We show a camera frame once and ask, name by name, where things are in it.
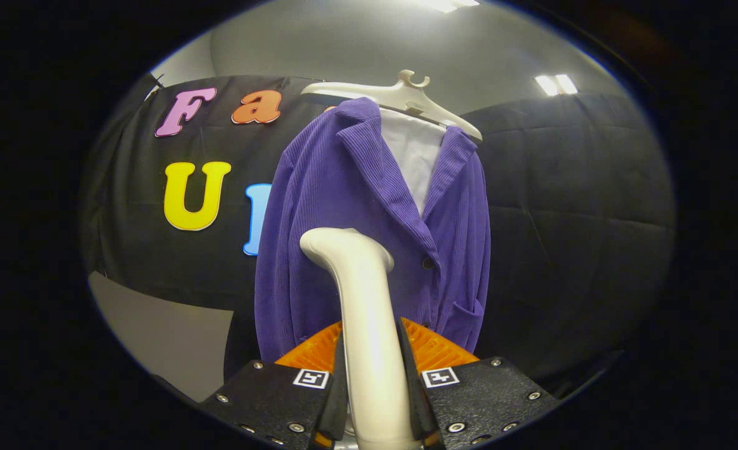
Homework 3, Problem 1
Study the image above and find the white garment steamer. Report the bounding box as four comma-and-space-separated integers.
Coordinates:
299, 227, 423, 450

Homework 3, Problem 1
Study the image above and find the large ceiling light panel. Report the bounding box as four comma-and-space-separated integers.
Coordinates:
419, 0, 480, 13

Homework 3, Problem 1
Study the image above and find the white plastic clothes hanger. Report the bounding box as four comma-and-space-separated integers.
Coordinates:
300, 69, 483, 142

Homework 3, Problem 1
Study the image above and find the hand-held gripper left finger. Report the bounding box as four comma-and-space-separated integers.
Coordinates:
197, 321, 349, 450

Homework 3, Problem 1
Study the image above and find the grey cabinet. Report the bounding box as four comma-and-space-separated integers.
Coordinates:
88, 271, 235, 404

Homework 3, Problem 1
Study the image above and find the purple corduroy jacket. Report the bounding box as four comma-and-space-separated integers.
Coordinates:
255, 97, 492, 364

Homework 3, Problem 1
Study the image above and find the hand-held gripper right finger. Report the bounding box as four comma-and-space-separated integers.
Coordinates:
396, 317, 560, 450

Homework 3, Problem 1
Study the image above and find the double ceiling light panel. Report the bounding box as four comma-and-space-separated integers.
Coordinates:
535, 74, 579, 97

